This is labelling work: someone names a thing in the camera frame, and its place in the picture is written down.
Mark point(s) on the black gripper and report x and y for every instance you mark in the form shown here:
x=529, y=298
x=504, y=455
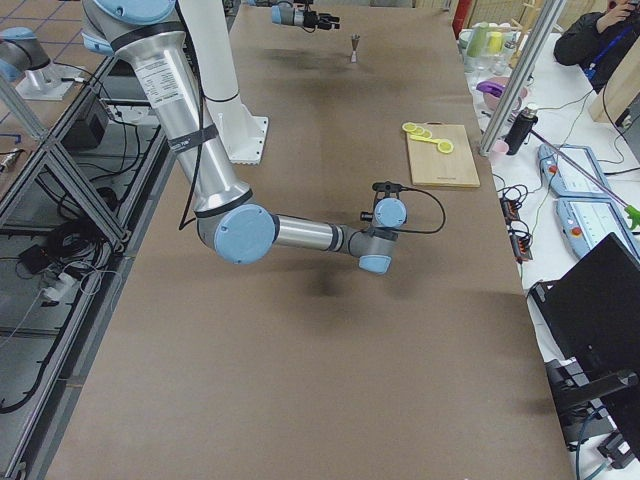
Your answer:
x=310, y=19

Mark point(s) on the steel double jigger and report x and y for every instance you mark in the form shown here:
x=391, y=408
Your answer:
x=355, y=38

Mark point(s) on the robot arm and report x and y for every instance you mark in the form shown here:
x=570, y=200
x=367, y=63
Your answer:
x=298, y=14
x=181, y=55

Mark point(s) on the green cup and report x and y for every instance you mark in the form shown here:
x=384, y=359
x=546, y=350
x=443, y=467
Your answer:
x=478, y=39

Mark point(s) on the yellow cup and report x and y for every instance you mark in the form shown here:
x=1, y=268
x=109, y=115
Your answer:
x=494, y=43

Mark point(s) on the pink cup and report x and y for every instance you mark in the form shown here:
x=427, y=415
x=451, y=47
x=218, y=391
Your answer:
x=498, y=150

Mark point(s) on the lemon slice on knife tip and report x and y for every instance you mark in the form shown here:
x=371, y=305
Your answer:
x=445, y=147

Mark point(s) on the wooden cutting board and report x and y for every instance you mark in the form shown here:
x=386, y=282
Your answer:
x=429, y=167

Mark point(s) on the pink bowl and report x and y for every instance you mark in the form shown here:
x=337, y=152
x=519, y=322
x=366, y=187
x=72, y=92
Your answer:
x=492, y=102

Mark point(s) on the black thermos bottle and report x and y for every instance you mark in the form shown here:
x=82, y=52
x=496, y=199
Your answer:
x=521, y=128

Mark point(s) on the seated person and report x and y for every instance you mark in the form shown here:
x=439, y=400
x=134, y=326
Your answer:
x=598, y=41

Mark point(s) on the teach pendant far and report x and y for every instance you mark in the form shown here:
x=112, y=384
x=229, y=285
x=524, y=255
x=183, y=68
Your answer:
x=567, y=181

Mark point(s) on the teach pendant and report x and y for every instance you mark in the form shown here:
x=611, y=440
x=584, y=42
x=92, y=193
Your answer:
x=567, y=181
x=587, y=221

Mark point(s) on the black power strip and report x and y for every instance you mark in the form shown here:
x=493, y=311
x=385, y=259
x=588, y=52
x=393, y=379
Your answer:
x=518, y=231

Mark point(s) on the teach pendant near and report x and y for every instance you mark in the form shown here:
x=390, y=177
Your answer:
x=587, y=221

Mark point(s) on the black monitor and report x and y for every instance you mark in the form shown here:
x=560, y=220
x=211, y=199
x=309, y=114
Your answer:
x=593, y=314

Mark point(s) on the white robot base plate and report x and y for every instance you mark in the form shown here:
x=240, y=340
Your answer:
x=242, y=133

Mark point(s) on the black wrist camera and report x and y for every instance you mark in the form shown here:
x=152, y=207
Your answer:
x=387, y=188

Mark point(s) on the aluminium frame post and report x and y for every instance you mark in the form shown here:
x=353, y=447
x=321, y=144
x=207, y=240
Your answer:
x=534, y=41

